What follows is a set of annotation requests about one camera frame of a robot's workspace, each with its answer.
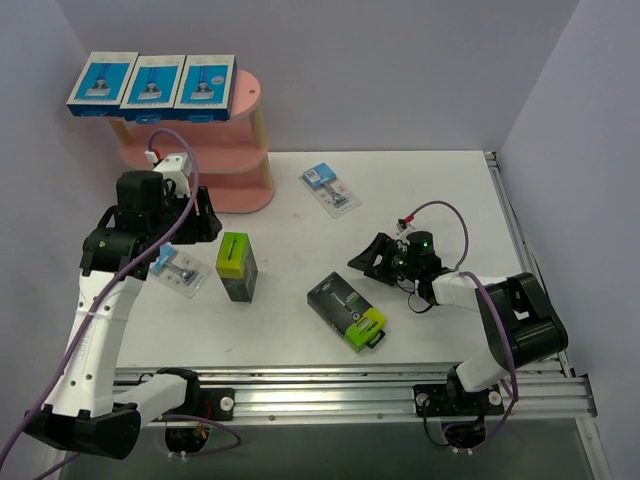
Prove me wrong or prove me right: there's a black green razor box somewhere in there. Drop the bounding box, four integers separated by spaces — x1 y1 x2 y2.
306 272 387 353
215 232 258 303

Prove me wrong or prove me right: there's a blue Harry's razor box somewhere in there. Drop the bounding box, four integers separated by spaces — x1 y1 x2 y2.
66 51 139 117
173 55 237 123
119 55 186 124

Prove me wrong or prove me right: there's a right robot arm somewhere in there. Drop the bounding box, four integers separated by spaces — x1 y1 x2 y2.
348 231 569 413

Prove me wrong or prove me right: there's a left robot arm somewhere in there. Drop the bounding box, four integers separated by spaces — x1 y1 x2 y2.
21 169 221 459

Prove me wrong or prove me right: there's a pink three-tier shelf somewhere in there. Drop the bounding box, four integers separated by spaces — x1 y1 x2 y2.
109 70 275 214

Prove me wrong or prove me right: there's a clear blister razor pack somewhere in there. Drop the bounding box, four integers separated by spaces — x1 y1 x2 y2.
300 163 362 219
149 243 212 298

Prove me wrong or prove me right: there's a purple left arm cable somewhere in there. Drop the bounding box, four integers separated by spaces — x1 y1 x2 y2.
0 128 243 480

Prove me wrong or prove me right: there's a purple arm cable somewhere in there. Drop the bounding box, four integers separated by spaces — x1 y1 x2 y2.
0 128 243 480
409 200 519 447

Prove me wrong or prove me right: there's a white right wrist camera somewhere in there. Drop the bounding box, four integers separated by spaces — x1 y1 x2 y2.
395 219 414 241

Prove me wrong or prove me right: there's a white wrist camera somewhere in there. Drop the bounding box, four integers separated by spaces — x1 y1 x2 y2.
144 150 193 198
395 219 414 241

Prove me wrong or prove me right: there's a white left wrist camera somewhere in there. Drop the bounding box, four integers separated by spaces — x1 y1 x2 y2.
144 150 193 198

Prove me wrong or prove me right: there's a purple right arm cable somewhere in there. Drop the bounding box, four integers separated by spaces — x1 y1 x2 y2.
409 200 519 447

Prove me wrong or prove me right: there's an aluminium rail frame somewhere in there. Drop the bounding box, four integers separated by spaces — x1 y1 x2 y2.
39 149 614 480

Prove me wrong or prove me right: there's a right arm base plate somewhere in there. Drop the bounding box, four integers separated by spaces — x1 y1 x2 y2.
412 383 505 418

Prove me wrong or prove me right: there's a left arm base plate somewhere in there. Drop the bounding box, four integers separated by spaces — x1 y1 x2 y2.
196 387 236 422

